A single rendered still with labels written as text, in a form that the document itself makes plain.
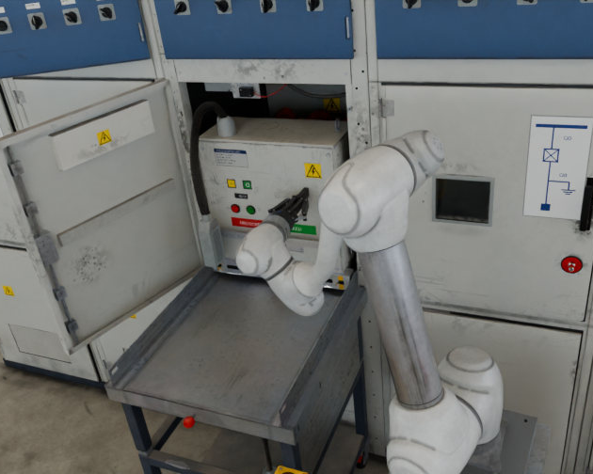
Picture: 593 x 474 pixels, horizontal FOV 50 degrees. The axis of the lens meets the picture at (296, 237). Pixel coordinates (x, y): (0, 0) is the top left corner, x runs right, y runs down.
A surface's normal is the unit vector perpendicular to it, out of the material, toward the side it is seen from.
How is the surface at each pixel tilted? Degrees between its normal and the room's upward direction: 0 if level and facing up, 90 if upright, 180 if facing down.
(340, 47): 90
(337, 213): 82
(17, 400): 0
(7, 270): 90
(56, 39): 90
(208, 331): 0
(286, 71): 90
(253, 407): 0
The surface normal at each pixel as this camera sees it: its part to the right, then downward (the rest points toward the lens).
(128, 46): 0.12, 0.48
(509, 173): -0.37, 0.50
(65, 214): 0.76, 0.25
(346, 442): -0.11, -0.86
